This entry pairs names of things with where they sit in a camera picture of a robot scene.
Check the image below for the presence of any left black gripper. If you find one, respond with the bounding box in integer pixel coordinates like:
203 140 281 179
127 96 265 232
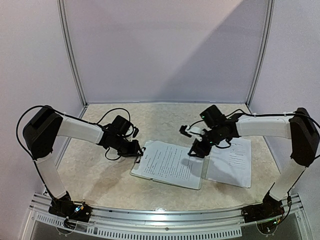
112 135 144 158

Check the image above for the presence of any printed paper sheet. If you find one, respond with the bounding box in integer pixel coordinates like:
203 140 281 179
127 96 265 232
205 138 252 188
131 139 205 190

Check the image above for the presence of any green translucent plastic folder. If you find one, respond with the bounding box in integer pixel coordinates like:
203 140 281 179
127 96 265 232
130 139 204 191

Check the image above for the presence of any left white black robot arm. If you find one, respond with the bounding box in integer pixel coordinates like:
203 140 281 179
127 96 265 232
22 105 144 217

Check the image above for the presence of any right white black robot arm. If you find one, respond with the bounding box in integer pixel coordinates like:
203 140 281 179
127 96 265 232
179 105 320 218

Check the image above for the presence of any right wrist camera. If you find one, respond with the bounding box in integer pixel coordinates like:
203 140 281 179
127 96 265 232
179 125 205 142

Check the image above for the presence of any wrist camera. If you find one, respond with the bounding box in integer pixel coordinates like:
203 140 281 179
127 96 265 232
179 125 205 142
111 115 139 138

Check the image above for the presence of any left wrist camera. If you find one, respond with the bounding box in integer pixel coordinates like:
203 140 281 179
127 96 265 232
111 115 139 138

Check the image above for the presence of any aluminium front rail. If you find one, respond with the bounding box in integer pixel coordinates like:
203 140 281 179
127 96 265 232
22 193 313 240

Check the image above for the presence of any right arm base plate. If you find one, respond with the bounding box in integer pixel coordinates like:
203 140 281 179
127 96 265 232
241 203 292 225

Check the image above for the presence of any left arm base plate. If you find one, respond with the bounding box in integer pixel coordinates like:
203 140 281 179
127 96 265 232
48 199 93 223

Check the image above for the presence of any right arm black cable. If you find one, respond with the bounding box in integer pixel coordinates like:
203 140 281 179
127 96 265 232
284 189 295 221

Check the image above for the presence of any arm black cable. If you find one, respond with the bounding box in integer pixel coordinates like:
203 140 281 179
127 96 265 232
284 189 295 221
15 104 55 201

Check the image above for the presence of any right aluminium frame post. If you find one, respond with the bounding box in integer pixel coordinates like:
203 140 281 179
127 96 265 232
245 0 275 108

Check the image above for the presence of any aluminium frame post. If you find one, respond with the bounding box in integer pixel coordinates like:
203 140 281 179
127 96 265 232
57 0 88 107
245 0 275 108

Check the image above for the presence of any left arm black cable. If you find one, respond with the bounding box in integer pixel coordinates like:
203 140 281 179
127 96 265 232
15 104 55 201

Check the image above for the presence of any left aluminium frame post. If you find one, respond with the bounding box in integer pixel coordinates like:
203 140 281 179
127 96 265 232
57 0 88 107

